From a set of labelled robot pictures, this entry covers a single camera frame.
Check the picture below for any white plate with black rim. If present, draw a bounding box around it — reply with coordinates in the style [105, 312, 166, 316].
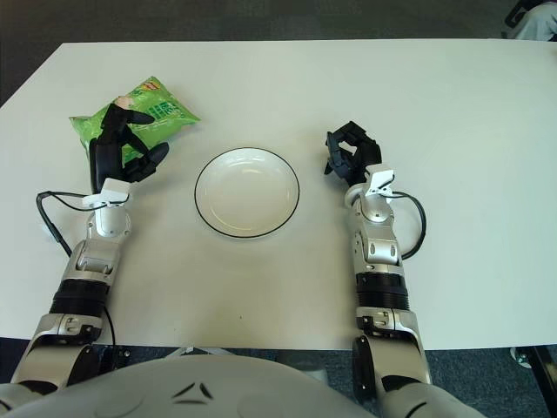
[194, 146, 301, 239]

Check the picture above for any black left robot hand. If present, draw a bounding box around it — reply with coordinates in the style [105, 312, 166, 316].
[89, 103, 171, 195]

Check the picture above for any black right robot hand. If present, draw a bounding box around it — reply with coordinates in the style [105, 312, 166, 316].
[322, 121, 384, 186]

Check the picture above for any person's grey trouser leg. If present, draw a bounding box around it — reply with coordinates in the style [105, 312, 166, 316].
[511, 0, 557, 43]

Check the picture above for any grey robot torso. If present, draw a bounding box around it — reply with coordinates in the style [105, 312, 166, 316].
[0, 347, 480, 418]

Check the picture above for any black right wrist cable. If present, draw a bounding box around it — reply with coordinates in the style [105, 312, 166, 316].
[386, 190, 427, 261]

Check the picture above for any green snack chip bag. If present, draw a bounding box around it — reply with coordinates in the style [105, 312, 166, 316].
[69, 76, 202, 169]

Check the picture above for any black table leg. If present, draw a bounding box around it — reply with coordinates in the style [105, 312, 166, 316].
[510, 346, 557, 393]

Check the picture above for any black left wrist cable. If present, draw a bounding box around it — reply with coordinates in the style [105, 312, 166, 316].
[36, 191, 117, 349]

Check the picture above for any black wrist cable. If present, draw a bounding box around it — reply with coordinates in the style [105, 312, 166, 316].
[386, 190, 427, 261]
[36, 191, 117, 349]

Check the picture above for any white plastic wrist bracket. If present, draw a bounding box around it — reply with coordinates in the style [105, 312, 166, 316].
[366, 167, 397, 197]
[82, 177, 131, 208]

